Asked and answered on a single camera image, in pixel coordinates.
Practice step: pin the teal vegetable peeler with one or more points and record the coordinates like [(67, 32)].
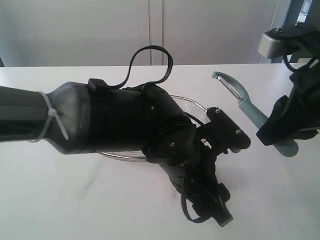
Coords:
[(287, 148)]

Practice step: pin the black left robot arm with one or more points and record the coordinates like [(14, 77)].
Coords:
[(79, 118)]

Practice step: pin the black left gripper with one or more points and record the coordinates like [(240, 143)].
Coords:
[(188, 157)]

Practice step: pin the oval wire mesh basket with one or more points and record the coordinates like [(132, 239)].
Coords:
[(197, 113)]

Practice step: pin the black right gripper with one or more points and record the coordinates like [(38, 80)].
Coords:
[(300, 113)]

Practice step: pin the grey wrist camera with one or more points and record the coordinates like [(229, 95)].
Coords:
[(227, 135), (275, 43)]

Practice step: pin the white cable tie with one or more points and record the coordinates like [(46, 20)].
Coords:
[(52, 115)]

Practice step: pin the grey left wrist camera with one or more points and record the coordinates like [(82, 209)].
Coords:
[(227, 135)]

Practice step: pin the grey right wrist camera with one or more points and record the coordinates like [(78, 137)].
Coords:
[(275, 43)]

